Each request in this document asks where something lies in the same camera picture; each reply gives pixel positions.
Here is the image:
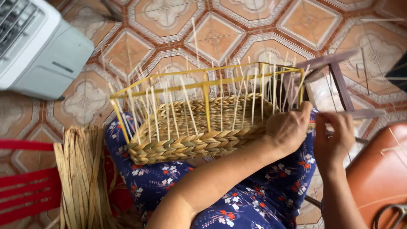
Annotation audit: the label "dark wooden stool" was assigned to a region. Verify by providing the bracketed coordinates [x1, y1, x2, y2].
[286, 48, 387, 144]

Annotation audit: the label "white air cooler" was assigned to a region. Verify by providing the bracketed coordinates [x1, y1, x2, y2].
[0, 0, 95, 101]

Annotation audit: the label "brown leather seat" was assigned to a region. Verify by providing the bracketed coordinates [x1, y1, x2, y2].
[345, 122, 407, 229]

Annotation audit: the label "woven straw basket yellow frame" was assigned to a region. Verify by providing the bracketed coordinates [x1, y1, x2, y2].
[108, 17, 316, 166]

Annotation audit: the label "person's right hand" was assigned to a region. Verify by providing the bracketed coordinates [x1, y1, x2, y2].
[314, 111, 357, 170]

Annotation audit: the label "red plastic chair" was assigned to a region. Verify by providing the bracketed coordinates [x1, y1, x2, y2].
[0, 139, 134, 226]

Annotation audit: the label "metal scissors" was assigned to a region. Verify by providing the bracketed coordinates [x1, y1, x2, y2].
[374, 204, 407, 229]

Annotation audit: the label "bundle of dried straw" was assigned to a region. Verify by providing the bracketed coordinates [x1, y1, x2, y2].
[53, 125, 140, 229]

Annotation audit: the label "dark cloth item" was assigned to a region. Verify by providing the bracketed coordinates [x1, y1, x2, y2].
[385, 60, 407, 93]

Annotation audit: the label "person's left hand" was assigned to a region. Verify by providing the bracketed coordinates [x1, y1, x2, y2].
[265, 101, 314, 157]

